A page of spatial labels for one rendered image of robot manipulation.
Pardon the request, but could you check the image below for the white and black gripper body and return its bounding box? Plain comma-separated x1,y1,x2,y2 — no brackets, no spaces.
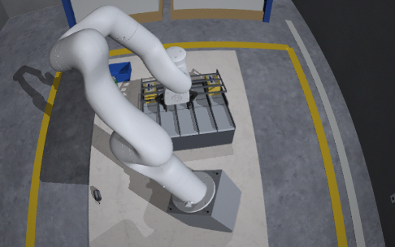
163,86,189,105

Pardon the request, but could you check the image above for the blue open bin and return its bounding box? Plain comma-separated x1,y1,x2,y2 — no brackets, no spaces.
109,62,132,83

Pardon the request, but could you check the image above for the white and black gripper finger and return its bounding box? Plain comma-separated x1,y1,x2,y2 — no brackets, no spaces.
155,93,167,112
187,90,198,110

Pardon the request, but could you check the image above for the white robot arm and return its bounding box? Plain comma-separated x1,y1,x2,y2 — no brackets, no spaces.
49,5,215,213

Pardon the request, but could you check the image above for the yellow butter carton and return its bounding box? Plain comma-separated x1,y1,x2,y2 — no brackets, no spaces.
145,82,157,100
205,75,220,96

